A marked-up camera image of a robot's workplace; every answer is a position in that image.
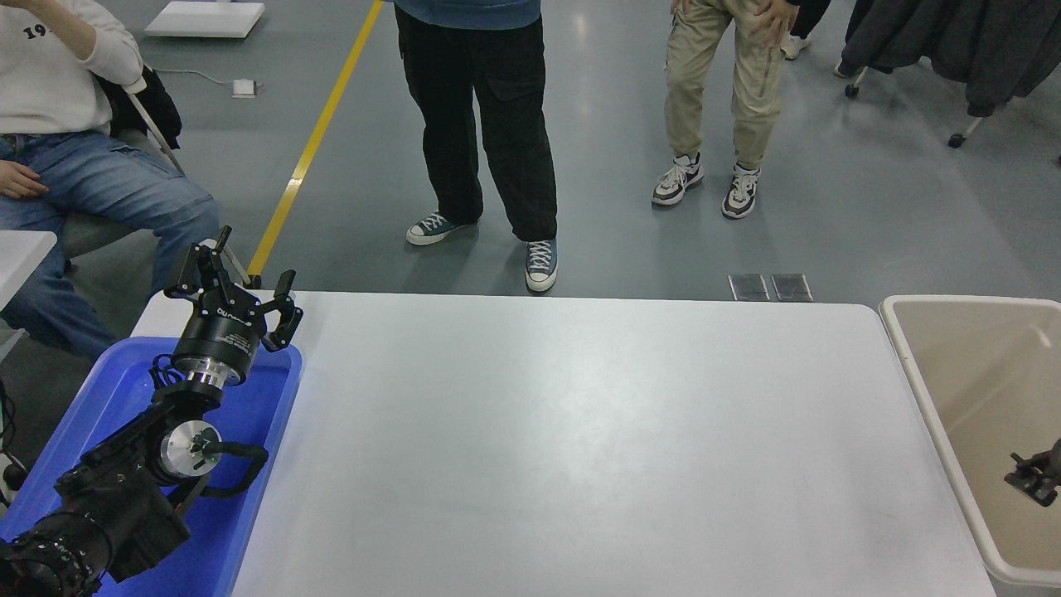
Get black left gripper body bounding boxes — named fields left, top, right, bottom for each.
left=170, top=295, right=266, bottom=380

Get person's hand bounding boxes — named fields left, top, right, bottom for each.
left=746, top=0, right=799, bottom=46
left=0, top=159, right=49, bottom=200

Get large pale bin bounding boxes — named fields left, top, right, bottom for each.
left=879, top=294, right=1061, bottom=590

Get white folding chair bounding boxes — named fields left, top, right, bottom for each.
left=62, top=76, right=254, bottom=284

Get person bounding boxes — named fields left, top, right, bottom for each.
left=781, top=0, right=859, bottom=80
left=651, top=0, right=801, bottom=221
left=388, top=0, right=560, bottom=294
left=0, top=0, right=221, bottom=359

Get blue plastic tray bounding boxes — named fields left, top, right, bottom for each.
left=0, top=336, right=303, bottom=597

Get black bag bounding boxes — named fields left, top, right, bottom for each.
left=91, top=66, right=182, bottom=151

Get white side table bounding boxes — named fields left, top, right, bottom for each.
left=0, top=230, right=59, bottom=309

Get flat white board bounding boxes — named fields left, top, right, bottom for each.
left=143, top=0, right=266, bottom=39

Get metal floor socket plate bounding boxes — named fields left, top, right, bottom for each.
left=728, top=274, right=772, bottom=303
left=771, top=273, right=814, bottom=303

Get white wheeled chair legs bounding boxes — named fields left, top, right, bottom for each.
left=844, top=66, right=987, bottom=150

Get dark grey jackets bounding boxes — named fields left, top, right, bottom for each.
left=837, top=0, right=1061, bottom=118

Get white power adapter with cable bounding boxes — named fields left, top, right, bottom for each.
left=153, top=66, right=259, bottom=99

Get black cable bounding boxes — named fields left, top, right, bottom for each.
left=0, top=378, right=28, bottom=508

